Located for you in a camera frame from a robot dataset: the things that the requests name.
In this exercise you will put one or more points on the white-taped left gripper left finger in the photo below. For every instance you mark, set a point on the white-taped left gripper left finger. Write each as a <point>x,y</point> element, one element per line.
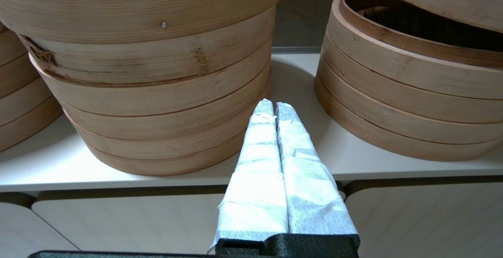
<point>255,179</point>

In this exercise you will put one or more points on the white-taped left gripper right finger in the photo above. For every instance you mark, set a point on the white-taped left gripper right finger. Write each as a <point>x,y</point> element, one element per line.
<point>310,195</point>

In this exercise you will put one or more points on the small slatted bamboo steamer stack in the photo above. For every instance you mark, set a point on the small slatted bamboo steamer stack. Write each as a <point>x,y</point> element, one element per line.
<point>393,93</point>

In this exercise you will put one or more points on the large bamboo steamer stack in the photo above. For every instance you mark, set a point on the large bamboo steamer stack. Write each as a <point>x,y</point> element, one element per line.
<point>149,73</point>

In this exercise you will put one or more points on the white cabinet door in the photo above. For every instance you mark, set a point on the white cabinet door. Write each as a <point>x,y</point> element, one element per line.
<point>432,222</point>
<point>19,234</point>

